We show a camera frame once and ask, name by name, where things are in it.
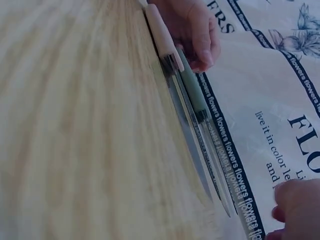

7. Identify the person's right hand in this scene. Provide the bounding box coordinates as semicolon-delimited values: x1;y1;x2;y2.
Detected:
265;178;320;240

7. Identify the person's left hand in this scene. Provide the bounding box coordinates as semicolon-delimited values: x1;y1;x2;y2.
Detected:
149;0;222;73

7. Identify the green handled kitchen knife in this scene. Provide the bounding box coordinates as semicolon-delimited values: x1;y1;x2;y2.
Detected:
176;47;266;240

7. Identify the slim steel knife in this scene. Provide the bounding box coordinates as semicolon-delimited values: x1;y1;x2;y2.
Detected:
170;73;232;218

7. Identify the cream handled kitchen knife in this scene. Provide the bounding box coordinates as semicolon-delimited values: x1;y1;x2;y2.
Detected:
141;0;215;204

